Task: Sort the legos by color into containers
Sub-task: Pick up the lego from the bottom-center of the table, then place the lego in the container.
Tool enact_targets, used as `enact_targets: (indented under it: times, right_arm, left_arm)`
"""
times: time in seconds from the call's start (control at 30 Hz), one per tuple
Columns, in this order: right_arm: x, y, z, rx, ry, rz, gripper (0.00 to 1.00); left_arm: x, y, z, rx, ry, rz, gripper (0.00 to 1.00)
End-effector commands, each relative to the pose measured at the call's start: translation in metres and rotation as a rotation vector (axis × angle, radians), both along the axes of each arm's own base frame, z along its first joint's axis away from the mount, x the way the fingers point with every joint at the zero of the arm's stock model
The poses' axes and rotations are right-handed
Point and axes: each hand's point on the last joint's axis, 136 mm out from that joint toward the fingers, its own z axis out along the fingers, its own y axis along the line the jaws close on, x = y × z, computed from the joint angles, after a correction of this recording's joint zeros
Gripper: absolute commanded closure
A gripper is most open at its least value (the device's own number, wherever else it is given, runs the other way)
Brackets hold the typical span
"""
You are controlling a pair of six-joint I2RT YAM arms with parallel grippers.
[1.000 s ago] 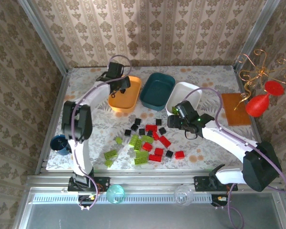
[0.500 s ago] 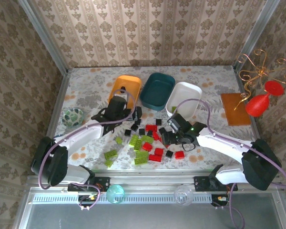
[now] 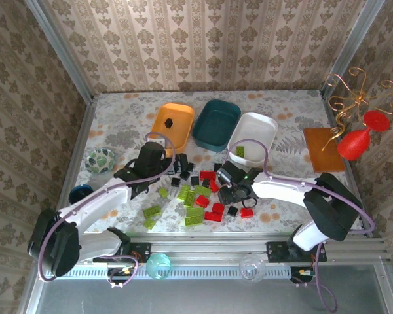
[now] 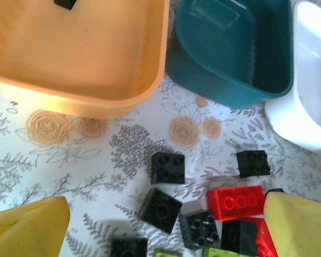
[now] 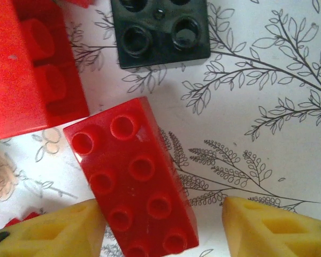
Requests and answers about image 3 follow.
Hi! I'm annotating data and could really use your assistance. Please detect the dark blue bowl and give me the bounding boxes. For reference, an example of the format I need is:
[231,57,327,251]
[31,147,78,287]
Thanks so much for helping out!
[68,184,95,205]

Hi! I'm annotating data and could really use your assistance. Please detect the wooden board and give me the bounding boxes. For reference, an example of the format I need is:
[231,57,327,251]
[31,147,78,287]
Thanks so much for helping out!
[303,126,346,173]

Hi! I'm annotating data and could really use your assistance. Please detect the aluminium frame post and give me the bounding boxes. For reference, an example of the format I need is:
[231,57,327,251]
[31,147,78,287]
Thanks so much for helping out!
[23,0,94,103]
[320,0,387,99]

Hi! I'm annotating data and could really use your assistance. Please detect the floral tablecloth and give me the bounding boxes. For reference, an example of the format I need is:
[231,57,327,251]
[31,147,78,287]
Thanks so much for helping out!
[64,90,364,235]

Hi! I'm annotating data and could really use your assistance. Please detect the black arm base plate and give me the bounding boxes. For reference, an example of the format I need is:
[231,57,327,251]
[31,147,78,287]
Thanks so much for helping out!
[128,241,152,262]
[265,241,291,262]

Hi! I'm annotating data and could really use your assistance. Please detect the aluminium table edge beam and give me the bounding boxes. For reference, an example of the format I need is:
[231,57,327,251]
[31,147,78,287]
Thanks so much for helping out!
[21,99,96,314]
[320,90,393,262]

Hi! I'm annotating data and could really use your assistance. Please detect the grey metal panel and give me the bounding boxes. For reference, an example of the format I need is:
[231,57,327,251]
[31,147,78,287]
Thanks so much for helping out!
[35,263,392,314]

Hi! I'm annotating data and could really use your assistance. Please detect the red hourglass vase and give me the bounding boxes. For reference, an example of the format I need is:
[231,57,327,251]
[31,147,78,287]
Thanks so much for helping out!
[336,110,391,161]

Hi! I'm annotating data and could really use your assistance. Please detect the orange plastic container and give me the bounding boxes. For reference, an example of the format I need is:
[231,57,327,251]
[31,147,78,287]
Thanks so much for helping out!
[149,102,196,154]

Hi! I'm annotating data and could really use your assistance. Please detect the green patterned bowl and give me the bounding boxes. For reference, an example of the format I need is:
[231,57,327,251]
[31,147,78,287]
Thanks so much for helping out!
[84,147,116,175]

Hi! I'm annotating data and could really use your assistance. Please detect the teal glass globe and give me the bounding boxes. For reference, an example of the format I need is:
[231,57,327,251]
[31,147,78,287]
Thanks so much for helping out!
[145,252,172,281]

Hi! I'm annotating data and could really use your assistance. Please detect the teal plastic container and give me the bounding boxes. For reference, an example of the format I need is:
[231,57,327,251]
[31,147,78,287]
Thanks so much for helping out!
[192,99,242,153]

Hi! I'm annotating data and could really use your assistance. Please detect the slotted cable duct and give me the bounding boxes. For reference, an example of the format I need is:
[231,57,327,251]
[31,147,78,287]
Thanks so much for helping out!
[57,263,315,281]

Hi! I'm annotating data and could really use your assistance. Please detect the white plastic container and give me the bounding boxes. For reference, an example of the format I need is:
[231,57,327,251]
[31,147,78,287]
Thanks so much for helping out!
[227,111,279,167]

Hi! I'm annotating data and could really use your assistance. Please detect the black electronics box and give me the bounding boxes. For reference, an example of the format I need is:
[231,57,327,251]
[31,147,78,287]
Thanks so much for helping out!
[291,266,315,282]
[107,266,135,279]

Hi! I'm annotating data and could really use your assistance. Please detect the clear glass globe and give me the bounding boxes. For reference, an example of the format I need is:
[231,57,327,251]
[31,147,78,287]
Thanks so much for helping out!
[238,254,267,282]

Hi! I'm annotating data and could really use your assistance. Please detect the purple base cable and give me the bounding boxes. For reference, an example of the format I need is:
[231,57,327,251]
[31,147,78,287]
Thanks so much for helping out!
[296,243,339,313]
[106,256,141,289]

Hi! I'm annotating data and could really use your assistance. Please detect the gold wire ornament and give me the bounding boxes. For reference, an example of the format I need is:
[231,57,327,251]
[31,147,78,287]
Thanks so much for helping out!
[320,67,393,152]

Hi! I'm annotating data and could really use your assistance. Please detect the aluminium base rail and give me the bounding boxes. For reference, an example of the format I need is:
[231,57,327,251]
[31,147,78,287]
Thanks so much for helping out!
[81,234,386,262]

